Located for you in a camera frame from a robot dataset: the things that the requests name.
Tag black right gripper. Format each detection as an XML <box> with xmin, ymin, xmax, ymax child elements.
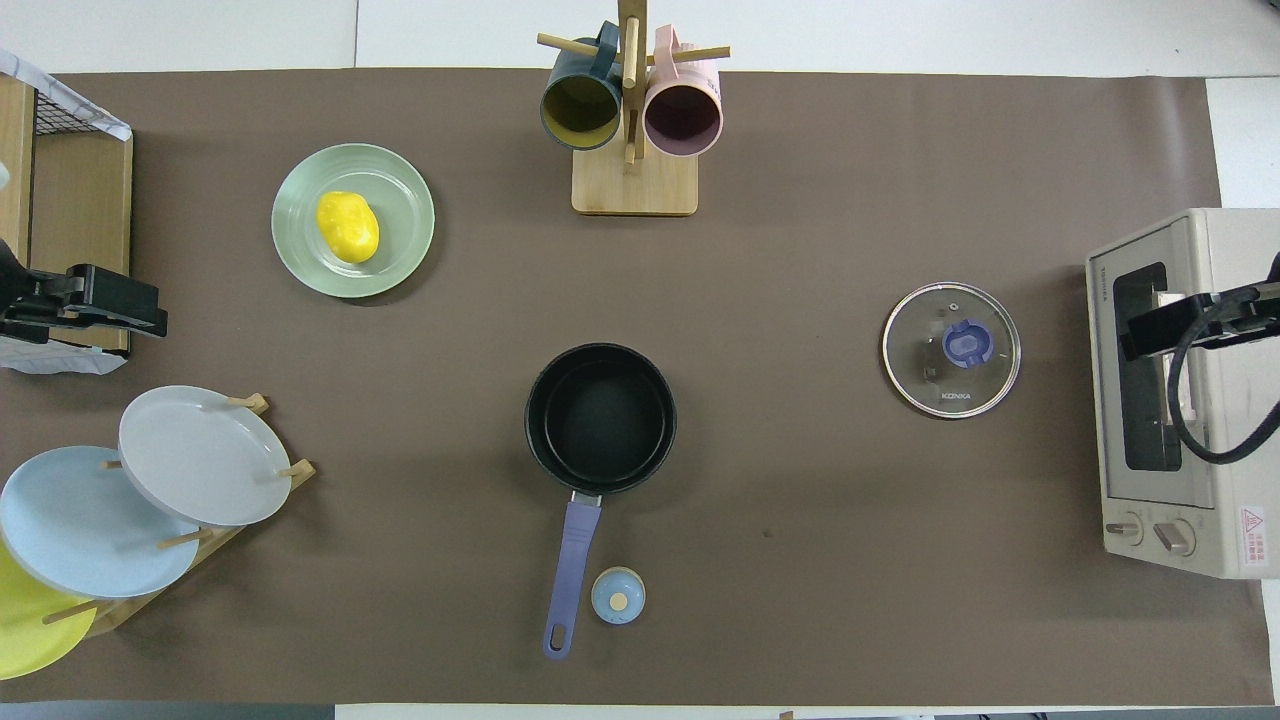
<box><xmin>1122</xmin><ymin>282</ymin><xmax>1280</xmax><ymax>361</ymax></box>

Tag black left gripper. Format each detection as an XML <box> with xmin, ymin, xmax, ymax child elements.
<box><xmin>0</xmin><ymin>264</ymin><xmax>168</xmax><ymax>347</ymax></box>

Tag glass lid blue knob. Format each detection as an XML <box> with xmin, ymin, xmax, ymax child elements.
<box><xmin>882</xmin><ymin>282</ymin><xmax>1022</xmax><ymax>419</ymax></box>

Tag yellow lemon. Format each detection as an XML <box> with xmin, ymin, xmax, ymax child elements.
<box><xmin>316</xmin><ymin>191</ymin><xmax>381</xmax><ymax>265</ymax></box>

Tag grey plate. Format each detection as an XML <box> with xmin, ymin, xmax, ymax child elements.
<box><xmin>118</xmin><ymin>386</ymin><xmax>293</xmax><ymax>528</ymax></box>

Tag light blue plate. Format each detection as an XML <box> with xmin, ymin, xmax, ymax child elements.
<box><xmin>0</xmin><ymin>446</ymin><xmax>201</xmax><ymax>599</ymax></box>

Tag wooden plate rack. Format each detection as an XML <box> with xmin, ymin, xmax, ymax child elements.
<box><xmin>42</xmin><ymin>393</ymin><xmax>317</xmax><ymax>641</ymax></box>

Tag pale green plate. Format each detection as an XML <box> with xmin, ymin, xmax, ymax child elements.
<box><xmin>271</xmin><ymin>143</ymin><xmax>436</xmax><ymax>299</ymax></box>

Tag yellow plate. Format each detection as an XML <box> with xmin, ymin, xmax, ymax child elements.
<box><xmin>0</xmin><ymin>540</ymin><xmax>98</xmax><ymax>681</ymax></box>

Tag white crumpled bag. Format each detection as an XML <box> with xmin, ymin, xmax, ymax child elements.
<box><xmin>0</xmin><ymin>335</ymin><xmax>128</xmax><ymax>377</ymax></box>

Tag beige toaster oven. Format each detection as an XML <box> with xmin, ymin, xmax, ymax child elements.
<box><xmin>1086</xmin><ymin>208</ymin><xmax>1280</xmax><ymax>581</ymax></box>

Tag white checked cloth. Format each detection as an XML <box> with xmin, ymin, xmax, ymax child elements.
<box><xmin>0</xmin><ymin>50</ymin><xmax>133</xmax><ymax>142</ymax></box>

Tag brown table mat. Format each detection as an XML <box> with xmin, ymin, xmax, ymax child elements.
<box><xmin>0</xmin><ymin>68</ymin><xmax>1276</xmax><ymax>706</ymax></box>

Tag dark teal mug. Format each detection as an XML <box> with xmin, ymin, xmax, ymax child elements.
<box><xmin>540</xmin><ymin>22</ymin><xmax>624</xmax><ymax>151</ymax></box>

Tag pink mug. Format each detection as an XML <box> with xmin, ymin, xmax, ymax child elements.
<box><xmin>643</xmin><ymin>25</ymin><xmax>723</xmax><ymax>158</ymax></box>

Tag wooden mug tree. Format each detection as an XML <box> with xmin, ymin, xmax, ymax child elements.
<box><xmin>537</xmin><ymin>0</ymin><xmax>731</xmax><ymax>217</ymax></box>

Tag small blue shaker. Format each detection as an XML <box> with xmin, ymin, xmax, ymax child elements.
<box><xmin>591</xmin><ymin>566</ymin><xmax>647</xmax><ymax>626</ymax></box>

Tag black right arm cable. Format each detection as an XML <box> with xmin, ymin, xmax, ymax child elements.
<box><xmin>1168</xmin><ymin>298</ymin><xmax>1280</xmax><ymax>466</ymax></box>

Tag wire rack with wooden shelves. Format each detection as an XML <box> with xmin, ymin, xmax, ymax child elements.
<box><xmin>0</xmin><ymin>60</ymin><xmax>134</xmax><ymax>356</ymax></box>

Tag black pot purple handle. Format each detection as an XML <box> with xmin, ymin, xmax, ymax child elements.
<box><xmin>524</xmin><ymin>343</ymin><xmax>678</xmax><ymax>661</ymax></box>

